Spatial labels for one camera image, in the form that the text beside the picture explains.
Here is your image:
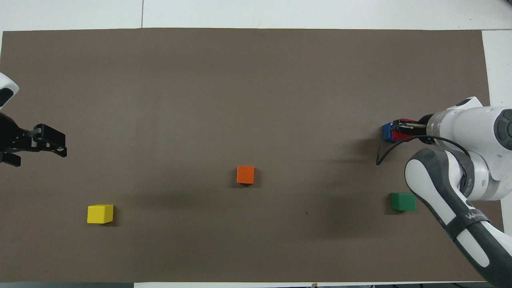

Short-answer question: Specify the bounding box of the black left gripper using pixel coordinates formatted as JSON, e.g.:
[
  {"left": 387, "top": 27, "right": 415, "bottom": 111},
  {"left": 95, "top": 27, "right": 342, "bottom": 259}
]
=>
[{"left": 0, "top": 113, "right": 68, "bottom": 168}]

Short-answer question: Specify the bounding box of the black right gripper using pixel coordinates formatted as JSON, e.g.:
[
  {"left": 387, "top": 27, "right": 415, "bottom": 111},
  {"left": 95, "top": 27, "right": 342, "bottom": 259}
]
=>
[{"left": 393, "top": 114, "right": 435, "bottom": 145}]

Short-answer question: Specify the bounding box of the red wooden block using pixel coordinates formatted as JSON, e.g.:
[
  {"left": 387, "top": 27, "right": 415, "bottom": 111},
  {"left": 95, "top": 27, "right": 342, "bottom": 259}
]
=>
[{"left": 391, "top": 118, "right": 419, "bottom": 143}]

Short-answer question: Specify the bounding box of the green wooden block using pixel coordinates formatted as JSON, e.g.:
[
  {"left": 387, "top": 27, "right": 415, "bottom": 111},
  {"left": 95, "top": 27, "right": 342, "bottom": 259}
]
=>
[{"left": 390, "top": 193, "right": 416, "bottom": 212}]

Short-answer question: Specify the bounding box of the yellow wooden block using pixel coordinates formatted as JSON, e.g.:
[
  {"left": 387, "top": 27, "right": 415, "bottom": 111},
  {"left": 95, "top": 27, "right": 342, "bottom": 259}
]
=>
[{"left": 87, "top": 204, "right": 114, "bottom": 224}]

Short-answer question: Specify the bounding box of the orange wooden block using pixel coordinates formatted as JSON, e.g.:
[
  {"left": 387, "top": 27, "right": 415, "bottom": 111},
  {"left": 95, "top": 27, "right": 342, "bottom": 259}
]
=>
[{"left": 236, "top": 166, "right": 255, "bottom": 185}]

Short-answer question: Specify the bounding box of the brown table mat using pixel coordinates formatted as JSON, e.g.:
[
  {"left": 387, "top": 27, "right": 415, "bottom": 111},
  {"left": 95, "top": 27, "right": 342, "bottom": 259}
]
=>
[{"left": 0, "top": 28, "right": 511, "bottom": 283}]

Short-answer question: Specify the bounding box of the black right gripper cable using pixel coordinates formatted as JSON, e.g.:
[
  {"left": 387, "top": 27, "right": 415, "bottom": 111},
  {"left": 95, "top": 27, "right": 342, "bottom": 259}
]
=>
[{"left": 376, "top": 135, "right": 472, "bottom": 166}]

